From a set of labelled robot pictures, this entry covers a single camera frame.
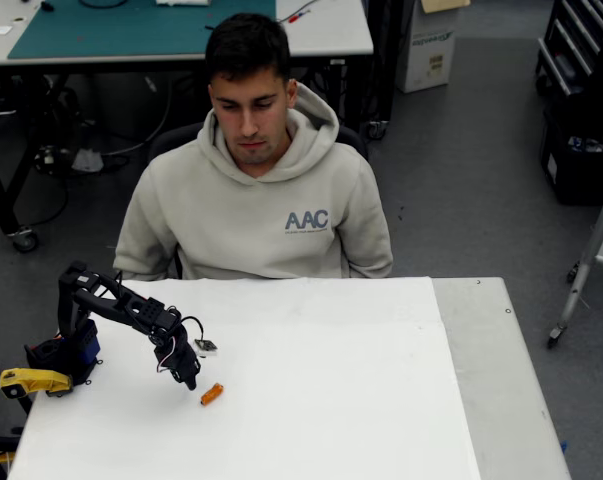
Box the small orange object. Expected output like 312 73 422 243
200 382 225 407

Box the large white paper sheet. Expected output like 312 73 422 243
8 276 482 480

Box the yellow table clamp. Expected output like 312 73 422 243
0 368 75 400

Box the man in grey hoodie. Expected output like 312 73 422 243
113 12 395 281

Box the crumpled white paper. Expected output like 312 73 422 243
72 148 104 174

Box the green cutting mat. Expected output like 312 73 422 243
7 0 277 60

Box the grey workbench on casters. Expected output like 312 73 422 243
0 0 375 253

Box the white cardboard box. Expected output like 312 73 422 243
394 0 460 94

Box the grey stand leg with caster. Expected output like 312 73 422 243
547 164 603 350

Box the black storage bin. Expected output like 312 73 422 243
539 107 603 206

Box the tan paper folder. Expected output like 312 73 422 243
420 0 471 14

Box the black camera cable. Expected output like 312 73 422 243
178 315 205 344

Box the red handled tool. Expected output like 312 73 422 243
278 2 315 26

